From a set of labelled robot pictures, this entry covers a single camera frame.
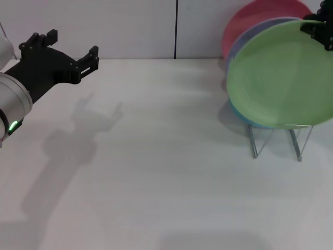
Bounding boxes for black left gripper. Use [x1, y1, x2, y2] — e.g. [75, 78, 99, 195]
[5, 29, 100, 105]

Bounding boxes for pink round plate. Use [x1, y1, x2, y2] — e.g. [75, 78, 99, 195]
[221, 0, 313, 60]

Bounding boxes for silver wire plate rack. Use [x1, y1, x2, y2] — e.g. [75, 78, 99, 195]
[247, 122, 313, 162]

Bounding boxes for purple round plate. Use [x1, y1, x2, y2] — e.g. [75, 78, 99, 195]
[225, 17, 300, 69]

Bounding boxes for blue round plate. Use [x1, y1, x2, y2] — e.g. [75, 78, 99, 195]
[228, 100, 264, 128]

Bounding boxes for green round plate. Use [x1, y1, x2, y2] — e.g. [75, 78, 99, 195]
[226, 19, 333, 129]

